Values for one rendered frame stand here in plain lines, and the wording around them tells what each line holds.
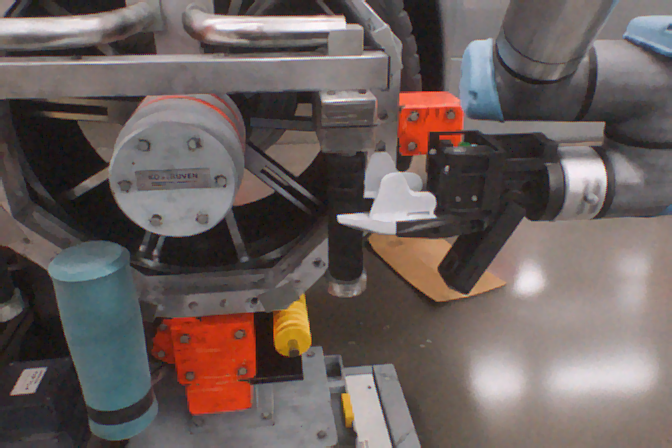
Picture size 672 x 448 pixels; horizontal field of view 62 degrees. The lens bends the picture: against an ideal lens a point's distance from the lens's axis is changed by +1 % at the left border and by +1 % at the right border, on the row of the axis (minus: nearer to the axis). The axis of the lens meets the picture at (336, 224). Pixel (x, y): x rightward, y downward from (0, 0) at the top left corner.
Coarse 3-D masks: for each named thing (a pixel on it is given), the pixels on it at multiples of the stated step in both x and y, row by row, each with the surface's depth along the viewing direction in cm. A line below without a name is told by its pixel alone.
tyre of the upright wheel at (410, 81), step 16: (368, 0) 73; (384, 0) 73; (400, 0) 74; (384, 16) 74; (400, 16) 75; (400, 32) 75; (416, 48) 78; (416, 64) 78; (400, 80) 78; (416, 80) 79; (400, 160) 84; (32, 192) 79; (144, 272) 86; (160, 272) 87
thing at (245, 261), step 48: (48, 0) 70; (240, 0) 73; (96, 48) 73; (288, 48) 76; (144, 96) 77; (240, 96) 78; (48, 144) 84; (48, 192) 79; (96, 192) 91; (288, 192) 86; (96, 240) 83; (144, 240) 86; (192, 240) 95; (240, 240) 88; (288, 240) 88
